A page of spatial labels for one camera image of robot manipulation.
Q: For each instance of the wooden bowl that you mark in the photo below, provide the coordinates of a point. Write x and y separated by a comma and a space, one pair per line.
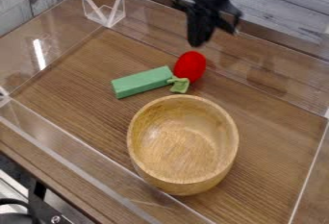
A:
182, 143

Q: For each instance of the green rectangular block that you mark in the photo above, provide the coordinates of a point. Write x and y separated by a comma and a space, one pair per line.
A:
142, 81

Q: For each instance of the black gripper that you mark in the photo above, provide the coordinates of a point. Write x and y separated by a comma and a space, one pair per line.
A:
206, 15

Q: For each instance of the black metal stand base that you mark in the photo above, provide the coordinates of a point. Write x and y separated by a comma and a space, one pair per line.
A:
28, 209

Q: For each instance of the red plush strawberry green stem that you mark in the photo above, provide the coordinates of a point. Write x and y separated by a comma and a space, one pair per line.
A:
189, 70

